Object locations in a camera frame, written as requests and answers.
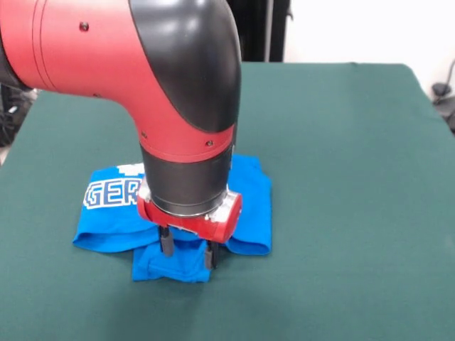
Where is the dark stand base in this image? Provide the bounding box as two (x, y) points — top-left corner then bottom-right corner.
(432, 82), (455, 134)
(0, 83), (38, 147)

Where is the dark green table cloth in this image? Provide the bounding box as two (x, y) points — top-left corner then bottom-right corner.
(0, 63), (455, 341)

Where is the blue printed t-shirt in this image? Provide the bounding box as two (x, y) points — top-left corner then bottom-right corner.
(73, 153), (274, 284)

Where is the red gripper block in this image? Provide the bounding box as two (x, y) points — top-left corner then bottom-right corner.
(136, 180), (244, 270)

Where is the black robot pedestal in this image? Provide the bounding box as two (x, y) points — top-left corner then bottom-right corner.
(240, 0), (294, 64)

